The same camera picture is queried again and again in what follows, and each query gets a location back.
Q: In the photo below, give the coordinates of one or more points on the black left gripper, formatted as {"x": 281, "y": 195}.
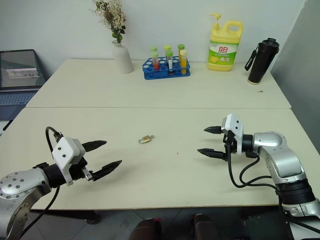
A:
{"x": 78, "y": 172}

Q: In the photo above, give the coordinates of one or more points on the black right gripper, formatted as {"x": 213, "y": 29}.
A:
{"x": 232, "y": 145}

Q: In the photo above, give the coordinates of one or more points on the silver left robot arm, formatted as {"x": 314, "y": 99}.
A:
{"x": 15, "y": 185}

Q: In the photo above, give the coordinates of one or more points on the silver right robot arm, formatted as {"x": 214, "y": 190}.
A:
{"x": 282, "y": 160}

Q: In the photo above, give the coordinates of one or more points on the small brass padlock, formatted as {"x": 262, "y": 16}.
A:
{"x": 146, "y": 139}

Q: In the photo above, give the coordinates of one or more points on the yellow cap orange liquid tube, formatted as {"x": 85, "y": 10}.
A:
{"x": 183, "y": 62}

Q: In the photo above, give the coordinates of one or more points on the dark rounded shape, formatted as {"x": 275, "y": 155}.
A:
{"x": 203, "y": 227}
{"x": 147, "y": 230}

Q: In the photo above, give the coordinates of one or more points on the yellow detergent pump bottle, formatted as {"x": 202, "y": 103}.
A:
{"x": 223, "y": 55}

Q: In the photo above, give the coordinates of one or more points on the green cap white label tube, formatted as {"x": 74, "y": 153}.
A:
{"x": 170, "y": 63}

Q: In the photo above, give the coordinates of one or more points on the blue test tube rack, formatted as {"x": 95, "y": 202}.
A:
{"x": 150, "y": 73}

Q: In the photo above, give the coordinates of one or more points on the green cap red liquid tube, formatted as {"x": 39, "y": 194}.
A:
{"x": 156, "y": 62}

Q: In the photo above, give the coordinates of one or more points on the green cap orange liquid tube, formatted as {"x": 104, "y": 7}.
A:
{"x": 181, "y": 47}

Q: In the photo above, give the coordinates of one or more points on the white ceramic vase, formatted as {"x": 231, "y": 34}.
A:
{"x": 123, "y": 58}

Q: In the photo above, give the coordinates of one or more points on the lime cap test tube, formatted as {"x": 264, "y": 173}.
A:
{"x": 167, "y": 48}

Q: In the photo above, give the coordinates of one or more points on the green cap test tube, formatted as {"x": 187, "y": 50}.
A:
{"x": 154, "y": 48}

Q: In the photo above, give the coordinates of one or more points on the grey laptop computer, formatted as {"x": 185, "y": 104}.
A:
{"x": 17, "y": 72}

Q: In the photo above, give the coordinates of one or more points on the dried flower bouquet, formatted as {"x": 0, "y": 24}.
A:
{"x": 111, "y": 17}

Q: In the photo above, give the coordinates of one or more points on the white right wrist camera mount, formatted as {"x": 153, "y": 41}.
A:
{"x": 235, "y": 127}

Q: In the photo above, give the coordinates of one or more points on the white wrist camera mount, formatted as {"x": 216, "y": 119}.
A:
{"x": 235, "y": 127}
{"x": 65, "y": 152}

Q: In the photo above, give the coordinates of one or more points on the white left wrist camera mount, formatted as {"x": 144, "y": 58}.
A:
{"x": 65, "y": 152}

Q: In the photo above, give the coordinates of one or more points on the black table frame leg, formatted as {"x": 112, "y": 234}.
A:
{"x": 75, "y": 214}

